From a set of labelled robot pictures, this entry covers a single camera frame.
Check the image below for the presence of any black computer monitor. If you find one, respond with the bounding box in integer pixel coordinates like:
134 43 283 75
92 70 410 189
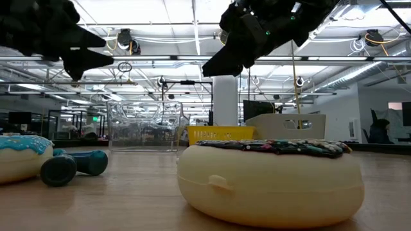
8 111 32 125
243 99 276 123

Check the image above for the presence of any black ceiling cable reel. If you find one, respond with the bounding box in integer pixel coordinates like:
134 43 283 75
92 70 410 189
365 28 385 47
116 28 141 56

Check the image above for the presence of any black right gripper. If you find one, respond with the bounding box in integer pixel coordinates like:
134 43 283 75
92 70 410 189
202 0 338 78

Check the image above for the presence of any chocolate frosted donut box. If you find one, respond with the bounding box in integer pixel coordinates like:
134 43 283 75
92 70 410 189
176 138 365 230

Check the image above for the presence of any yellow plastic bin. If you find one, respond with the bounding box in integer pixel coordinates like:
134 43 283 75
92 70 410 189
186 125 256 147

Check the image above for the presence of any white wall panel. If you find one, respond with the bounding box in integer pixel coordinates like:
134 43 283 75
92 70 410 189
348 119 358 139

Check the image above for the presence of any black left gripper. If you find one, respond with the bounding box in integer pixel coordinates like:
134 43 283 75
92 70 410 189
0 0 115 81

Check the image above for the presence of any grey plastic bin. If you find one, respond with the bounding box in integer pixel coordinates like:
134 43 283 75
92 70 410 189
245 113 327 141

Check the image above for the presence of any silver ceiling duct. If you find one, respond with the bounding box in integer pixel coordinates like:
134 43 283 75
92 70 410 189
313 60 386 94

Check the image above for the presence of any white building column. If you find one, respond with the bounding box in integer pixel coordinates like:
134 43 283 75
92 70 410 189
213 75 239 127

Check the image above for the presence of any clear plastic bin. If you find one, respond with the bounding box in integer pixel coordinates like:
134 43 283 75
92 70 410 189
107 100 190 153

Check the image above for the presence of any black background station frame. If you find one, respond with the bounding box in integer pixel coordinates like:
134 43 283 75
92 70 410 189
161 80 214 126

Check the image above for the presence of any yellow hanging cable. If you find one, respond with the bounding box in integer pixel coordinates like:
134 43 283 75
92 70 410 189
290 40 303 130

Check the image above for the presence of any blue frosted donut box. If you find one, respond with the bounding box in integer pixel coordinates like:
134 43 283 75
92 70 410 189
0 133 55 185

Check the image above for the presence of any black wall screen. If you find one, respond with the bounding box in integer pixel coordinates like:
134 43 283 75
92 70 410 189
401 101 411 126

